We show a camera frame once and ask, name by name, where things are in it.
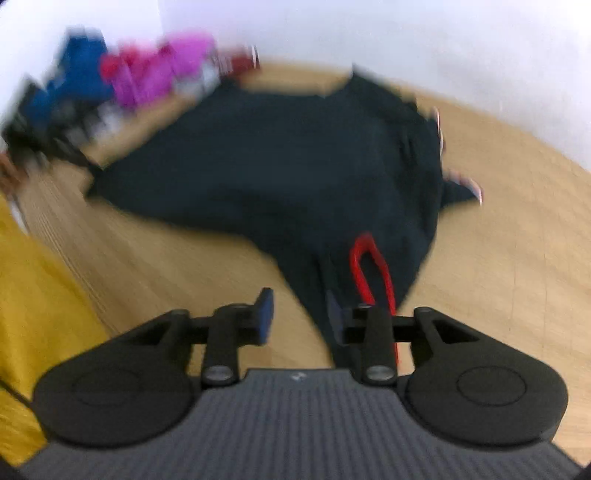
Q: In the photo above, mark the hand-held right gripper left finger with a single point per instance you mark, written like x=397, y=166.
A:
x=265, y=317

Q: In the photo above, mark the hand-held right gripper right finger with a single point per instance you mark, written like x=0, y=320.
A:
x=333, y=319

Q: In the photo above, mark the dark navy sweatshirt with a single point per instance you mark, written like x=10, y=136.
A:
x=277, y=175

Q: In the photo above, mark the pile of colourful clothes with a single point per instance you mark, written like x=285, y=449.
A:
x=76, y=74

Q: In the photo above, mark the yellow cloth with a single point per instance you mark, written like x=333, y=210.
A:
x=32, y=314

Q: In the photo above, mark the maroon cloth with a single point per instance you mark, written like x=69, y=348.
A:
x=238, y=62

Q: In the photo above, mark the grey plaid cloth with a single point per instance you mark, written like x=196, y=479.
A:
x=92, y=123

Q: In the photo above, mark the red cloth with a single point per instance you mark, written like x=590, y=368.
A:
x=113, y=65

